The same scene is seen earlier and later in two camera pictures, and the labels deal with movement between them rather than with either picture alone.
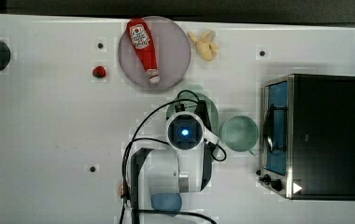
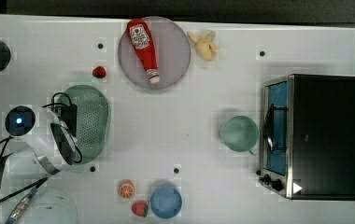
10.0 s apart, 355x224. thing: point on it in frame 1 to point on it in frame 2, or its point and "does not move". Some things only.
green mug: x=240 y=133 does not move
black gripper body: x=201 y=110 to x=68 y=114
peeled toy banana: x=205 y=47 does not move
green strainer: x=204 y=106 to x=92 y=121
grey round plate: x=171 y=48 does not move
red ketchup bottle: x=145 y=49 does not move
